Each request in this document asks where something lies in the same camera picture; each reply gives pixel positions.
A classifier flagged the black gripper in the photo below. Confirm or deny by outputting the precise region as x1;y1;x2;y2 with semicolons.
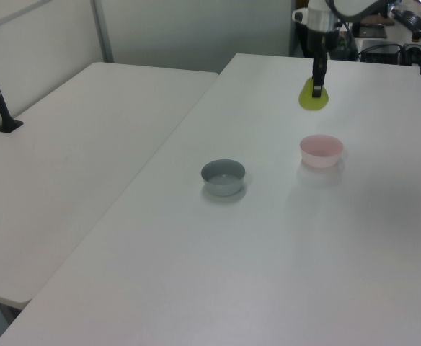
306;27;342;99

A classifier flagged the green pear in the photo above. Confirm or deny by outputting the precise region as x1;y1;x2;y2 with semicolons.
298;77;329;111

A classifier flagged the pink bowl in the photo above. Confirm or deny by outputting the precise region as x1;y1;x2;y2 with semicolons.
299;134;345;169

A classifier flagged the grey bowl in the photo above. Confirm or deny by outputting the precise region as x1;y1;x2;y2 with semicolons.
200;159;247;197

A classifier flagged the black electronics box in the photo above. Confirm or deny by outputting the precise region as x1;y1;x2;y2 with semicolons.
357;39;403;65

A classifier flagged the black keyboard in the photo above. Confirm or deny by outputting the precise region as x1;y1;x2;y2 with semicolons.
391;7;421;37

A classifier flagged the white side table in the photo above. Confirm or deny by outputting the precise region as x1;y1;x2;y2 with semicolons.
0;61;220;310

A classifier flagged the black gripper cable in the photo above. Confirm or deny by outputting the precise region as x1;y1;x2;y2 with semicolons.
327;0;360;61

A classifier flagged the grey aluminium partition post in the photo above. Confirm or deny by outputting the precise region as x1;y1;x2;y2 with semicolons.
90;0;115;63

